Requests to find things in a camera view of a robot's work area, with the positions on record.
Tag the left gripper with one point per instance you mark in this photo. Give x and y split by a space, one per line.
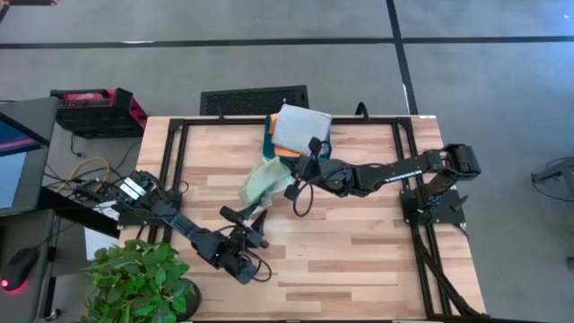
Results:
237 244

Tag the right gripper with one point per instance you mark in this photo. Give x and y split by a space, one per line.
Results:
318 172

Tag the orange microfiber towel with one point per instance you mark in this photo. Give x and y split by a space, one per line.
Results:
287 152

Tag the green microfiber towel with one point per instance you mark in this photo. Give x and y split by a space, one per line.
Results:
264 181

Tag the small grey waffle towel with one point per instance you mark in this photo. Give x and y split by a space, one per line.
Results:
300 128

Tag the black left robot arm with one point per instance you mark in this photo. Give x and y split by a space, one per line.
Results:
179 222

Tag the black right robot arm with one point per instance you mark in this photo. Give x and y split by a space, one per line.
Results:
394 172

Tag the teal plastic bin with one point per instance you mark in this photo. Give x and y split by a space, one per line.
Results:
267 150

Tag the black perforated computer tower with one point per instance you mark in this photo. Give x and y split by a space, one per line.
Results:
251 101

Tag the green potted plant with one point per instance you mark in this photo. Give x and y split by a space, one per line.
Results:
134 282

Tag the white paper sheet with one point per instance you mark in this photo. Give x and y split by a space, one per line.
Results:
101 244

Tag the black flat panel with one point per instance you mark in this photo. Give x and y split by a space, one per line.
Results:
76 213

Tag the red and black toolbox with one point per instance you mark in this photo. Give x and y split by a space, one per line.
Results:
98 114

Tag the grey side desk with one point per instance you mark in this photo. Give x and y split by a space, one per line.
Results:
42 305

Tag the black computer mouse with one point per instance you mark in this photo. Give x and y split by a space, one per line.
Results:
20 267

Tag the grey computer monitor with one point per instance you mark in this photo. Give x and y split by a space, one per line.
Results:
13 179

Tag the grey metal stand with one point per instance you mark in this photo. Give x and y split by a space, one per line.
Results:
560 168

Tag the black aluminium table frame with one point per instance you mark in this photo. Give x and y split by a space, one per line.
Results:
233 121

